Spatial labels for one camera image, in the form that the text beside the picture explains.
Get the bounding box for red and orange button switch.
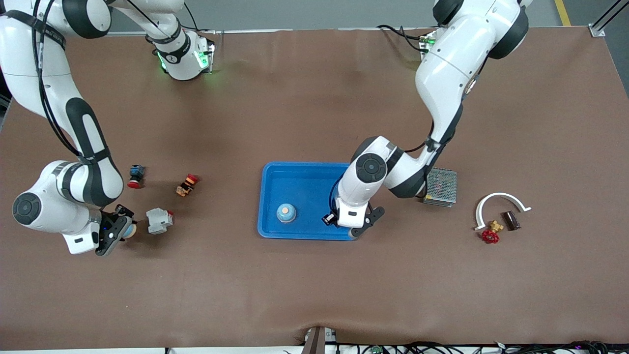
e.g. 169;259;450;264
175;174;200;198

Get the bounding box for black base cables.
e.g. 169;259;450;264
376;24;430;52

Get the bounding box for blue plastic tray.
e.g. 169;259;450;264
257;162;361;241

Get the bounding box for brown table mat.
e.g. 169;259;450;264
0;27;629;351

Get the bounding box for dark capacitor block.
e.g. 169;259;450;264
500;210;521;232

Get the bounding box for white circuit breaker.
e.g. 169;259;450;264
146;208;174;234

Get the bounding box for red pushbutton with blue body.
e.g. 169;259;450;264
127;165;146;189

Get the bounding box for aluminium frame profile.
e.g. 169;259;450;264
590;0;629;37

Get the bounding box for brass valve with red handle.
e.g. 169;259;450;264
481;220;505;245

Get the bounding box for metal mesh power supply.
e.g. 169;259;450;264
424;167;458;208

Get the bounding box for grey mount bracket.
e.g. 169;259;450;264
301;326;337;354

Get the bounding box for white curved plastic bracket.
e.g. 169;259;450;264
474;192;532;232

